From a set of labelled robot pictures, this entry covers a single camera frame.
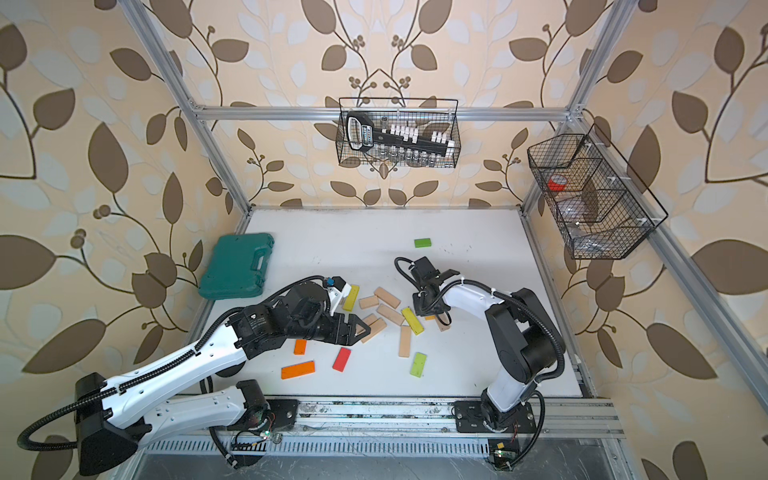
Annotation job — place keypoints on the yellow block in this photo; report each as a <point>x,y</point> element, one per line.
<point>413,321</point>
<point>351,298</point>

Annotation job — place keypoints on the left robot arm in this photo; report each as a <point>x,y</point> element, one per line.
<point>111,419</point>

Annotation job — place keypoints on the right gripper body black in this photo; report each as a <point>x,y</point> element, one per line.
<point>422,307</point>

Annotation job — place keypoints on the orange block lower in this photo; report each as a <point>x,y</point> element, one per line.
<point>298,370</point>

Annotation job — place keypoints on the right wire basket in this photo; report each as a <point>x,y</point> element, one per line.
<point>607,209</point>

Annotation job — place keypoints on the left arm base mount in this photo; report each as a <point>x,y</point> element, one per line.
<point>277,414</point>

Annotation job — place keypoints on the wooden block upright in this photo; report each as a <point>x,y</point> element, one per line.
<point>405,337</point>

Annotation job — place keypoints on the green plastic tool case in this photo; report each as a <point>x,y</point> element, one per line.
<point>238,267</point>

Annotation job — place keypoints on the light green block lower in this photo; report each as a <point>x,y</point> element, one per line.
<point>418,365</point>

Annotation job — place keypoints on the wooden block pair lower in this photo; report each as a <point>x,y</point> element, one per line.
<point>376,326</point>

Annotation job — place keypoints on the wooden block pair upper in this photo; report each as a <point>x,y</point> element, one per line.
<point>371,320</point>

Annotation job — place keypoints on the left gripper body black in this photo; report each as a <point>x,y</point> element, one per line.
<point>312,329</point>

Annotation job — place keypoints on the wire basket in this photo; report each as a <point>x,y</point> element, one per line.
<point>421,110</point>
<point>607,209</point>

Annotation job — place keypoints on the black socket holder tool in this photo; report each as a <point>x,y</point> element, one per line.
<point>381,136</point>

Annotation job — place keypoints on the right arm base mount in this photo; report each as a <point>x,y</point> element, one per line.
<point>481,416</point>

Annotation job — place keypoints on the red block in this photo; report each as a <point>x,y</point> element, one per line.
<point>341,359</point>

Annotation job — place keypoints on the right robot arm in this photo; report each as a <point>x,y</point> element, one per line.
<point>528,345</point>

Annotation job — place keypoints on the black tape roll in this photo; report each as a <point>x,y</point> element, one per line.
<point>230,371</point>

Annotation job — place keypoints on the orange block upright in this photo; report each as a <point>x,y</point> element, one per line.
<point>300,347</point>

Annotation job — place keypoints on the back wire basket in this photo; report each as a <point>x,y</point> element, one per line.
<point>421,110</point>

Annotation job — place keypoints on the wooden block pair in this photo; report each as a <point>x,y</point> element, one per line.
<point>376,326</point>
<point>371,320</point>

